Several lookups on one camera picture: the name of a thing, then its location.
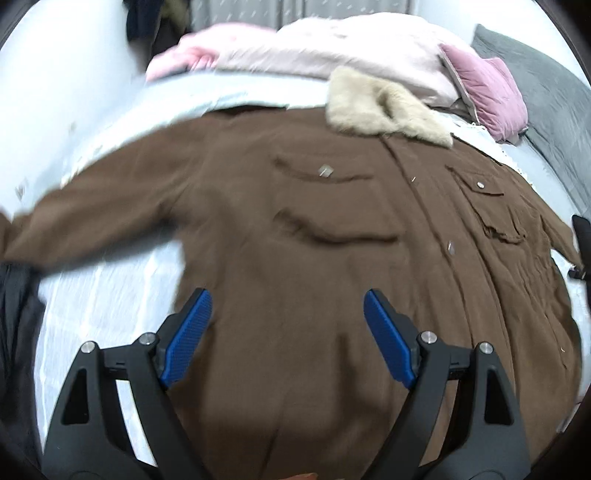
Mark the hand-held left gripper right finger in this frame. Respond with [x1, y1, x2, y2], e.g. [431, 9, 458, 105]
[364, 289, 531, 480]

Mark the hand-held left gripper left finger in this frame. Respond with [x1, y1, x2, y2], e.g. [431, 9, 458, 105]
[41, 288, 214, 480]

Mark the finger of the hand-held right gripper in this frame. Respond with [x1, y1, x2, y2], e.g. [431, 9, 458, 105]
[569, 213, 591, 281]

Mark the brown coat with fur collar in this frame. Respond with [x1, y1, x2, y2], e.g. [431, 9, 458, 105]
[0, 65, 583, 480]

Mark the pile of dark clothes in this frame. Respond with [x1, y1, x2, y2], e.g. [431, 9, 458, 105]
[124, 0, 192, 46]

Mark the light grey checked bed cover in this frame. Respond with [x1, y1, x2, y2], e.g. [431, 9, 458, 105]
[34, 74, 591, 467]

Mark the grey textured pillow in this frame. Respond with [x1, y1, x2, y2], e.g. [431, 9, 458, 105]
[471, 24, 591, 217]

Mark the dark grey cloth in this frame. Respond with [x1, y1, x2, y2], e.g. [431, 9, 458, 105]
[0, 261, 47, 472]

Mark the pink velvet pillow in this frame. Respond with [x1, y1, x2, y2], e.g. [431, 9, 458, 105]
[438, 44, 529, 144]

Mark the bright pink garment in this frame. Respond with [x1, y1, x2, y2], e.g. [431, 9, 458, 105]
[147, 23, 278, 84]

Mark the pale pink quilted blanket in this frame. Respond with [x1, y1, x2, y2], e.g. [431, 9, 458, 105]
[215, 13, 462, 109]

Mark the grey patterned curtain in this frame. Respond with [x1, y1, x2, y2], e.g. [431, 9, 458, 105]
[189, 0, 419, 32]

